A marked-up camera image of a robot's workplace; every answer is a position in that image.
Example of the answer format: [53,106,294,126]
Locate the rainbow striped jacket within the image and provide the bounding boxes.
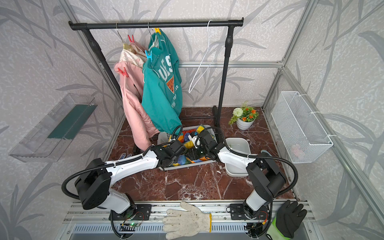
[172,125,210,167]

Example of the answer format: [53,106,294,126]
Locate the teal green jacket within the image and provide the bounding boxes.
[142,29,183,134]

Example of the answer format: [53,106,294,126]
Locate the white hanger of rainbow jacket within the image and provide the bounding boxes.
[188,20,213,94]

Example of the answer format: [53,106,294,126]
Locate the blue clothespin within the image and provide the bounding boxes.
[145,50,153,62]

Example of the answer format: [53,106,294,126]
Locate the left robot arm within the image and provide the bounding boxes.
[62,125,187,219]

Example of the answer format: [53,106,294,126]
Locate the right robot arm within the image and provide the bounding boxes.
[197,127,299,219]

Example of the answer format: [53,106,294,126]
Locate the white perforated laundry basket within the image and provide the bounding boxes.
[157,125,214,171]

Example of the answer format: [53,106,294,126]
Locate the white plastic tray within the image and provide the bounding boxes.
[225,138,252,178]

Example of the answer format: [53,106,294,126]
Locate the blue dotted work glove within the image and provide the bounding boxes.
[119,153,132,160]

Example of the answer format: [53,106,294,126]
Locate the potted artificial flower plant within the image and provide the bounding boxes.
[229,102,259,131]

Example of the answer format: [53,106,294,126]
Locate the white knitted work glove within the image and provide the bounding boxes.
[163,202,212,240]

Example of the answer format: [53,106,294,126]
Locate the red clothespin lower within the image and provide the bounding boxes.
[118,68,129,78]

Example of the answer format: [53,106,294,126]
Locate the red clothespin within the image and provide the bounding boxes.
[128,35,135,44]
[118,68,129,78]

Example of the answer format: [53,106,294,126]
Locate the pink jacket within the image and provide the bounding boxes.
[114,43,160,151]

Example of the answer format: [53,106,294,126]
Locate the black rubber glove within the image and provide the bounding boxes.
[266,200,307,240]

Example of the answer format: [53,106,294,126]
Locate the red clothespin upper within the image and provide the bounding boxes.
[128,35,135,44]

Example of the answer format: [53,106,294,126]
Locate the black clothes rack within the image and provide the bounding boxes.
[69,18,245,128]

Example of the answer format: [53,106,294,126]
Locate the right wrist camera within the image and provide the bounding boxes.
[189,136,201,149]

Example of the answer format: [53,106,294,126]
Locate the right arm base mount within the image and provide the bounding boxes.
[226,204,270,222]

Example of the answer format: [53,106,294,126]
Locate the white wire mesh basket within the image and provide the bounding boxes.
[272,91,333,164]

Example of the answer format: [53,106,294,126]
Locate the clear acrylic wall shelf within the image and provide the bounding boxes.
[9,94,97,163]

